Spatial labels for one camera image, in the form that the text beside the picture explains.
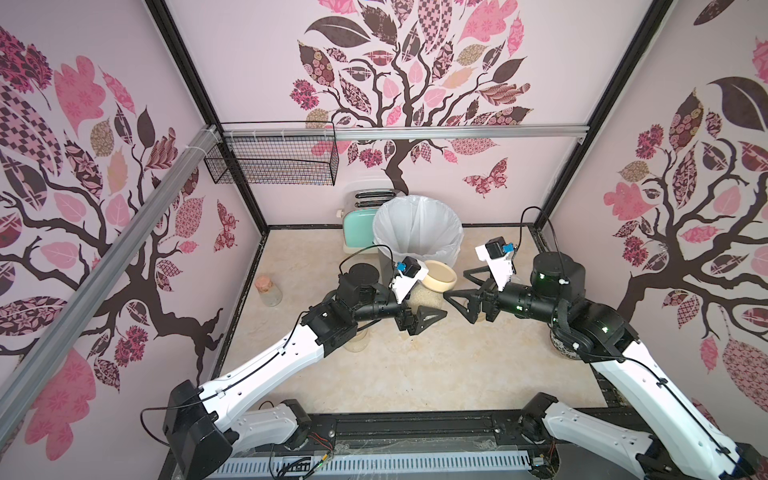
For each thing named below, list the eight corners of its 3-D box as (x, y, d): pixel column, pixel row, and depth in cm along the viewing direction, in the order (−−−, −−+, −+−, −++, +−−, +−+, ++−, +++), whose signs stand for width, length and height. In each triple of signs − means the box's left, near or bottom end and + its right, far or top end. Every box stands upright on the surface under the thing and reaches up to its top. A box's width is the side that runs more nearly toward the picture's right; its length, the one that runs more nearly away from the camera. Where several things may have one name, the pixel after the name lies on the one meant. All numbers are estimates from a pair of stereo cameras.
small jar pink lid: (263, 307, 99) (252, 290, 91) (268, 293, 102) (257, 275, 94) (280, 307, 99) (270, 290, 91) (284, 293, 102) (274, 275, 94)
